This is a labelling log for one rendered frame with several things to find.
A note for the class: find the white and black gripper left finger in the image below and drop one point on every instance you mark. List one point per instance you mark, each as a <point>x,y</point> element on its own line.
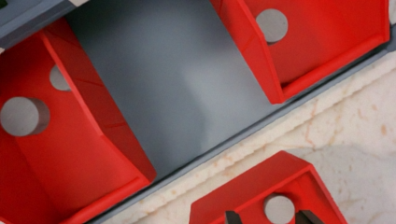
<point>232,218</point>

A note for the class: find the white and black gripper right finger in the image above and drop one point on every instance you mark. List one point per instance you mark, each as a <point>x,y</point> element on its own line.
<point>306,216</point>

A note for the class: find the red bin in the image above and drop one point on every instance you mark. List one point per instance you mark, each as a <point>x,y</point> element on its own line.
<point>320,38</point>
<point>66,174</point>
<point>307,191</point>

